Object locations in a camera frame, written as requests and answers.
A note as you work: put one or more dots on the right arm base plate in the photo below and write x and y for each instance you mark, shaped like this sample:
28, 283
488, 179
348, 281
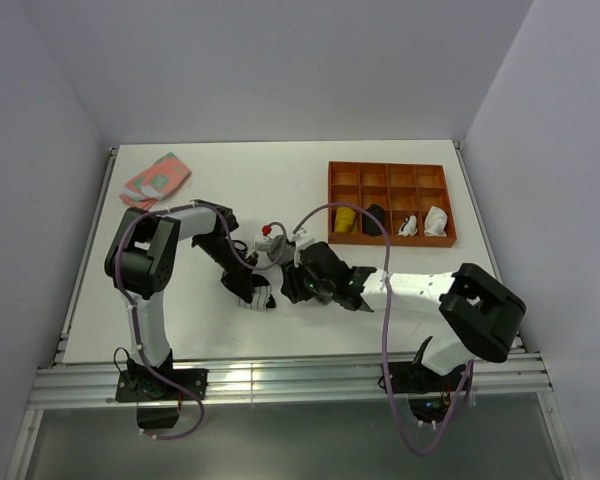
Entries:
407, 378

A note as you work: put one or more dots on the white black striped sock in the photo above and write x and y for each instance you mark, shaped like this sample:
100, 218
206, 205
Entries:
262, 299

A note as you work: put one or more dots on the pink green patterned socks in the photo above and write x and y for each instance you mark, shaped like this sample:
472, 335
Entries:
154, 184

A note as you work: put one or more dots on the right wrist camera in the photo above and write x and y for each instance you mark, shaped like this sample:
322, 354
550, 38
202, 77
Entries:
301, 240

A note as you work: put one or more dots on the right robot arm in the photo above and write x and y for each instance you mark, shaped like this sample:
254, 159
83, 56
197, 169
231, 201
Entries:
484, 316

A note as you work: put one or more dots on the orange compartment tray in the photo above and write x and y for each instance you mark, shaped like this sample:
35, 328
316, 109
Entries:
401, 189

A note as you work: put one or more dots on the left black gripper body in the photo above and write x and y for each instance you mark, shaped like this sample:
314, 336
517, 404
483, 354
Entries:
225, 255

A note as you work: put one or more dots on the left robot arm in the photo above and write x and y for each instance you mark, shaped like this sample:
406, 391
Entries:
141, 260

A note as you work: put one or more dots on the white black rolled sock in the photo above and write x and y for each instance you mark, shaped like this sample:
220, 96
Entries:
409, 227

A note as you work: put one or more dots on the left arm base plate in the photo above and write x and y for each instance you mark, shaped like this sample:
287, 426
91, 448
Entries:
145, 387

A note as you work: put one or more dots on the grey sock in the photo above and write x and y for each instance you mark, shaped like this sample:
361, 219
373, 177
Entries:
282, 250

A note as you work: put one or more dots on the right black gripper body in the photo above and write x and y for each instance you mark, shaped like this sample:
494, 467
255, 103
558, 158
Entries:
302, 284

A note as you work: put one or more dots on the yellow rolled sock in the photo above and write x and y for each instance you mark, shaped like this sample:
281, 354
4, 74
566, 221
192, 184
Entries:
344, 220

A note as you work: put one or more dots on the aluminium frame rail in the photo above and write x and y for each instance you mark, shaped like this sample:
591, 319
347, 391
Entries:
277, 381

